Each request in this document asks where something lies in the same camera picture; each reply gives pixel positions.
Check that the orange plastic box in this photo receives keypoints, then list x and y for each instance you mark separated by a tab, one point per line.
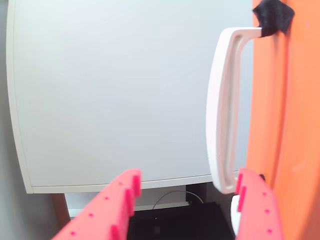
300	125

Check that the large black tape piece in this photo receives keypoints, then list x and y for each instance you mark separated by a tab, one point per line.
273	15

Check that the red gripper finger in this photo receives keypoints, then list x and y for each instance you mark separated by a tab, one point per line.
257	212
107	207

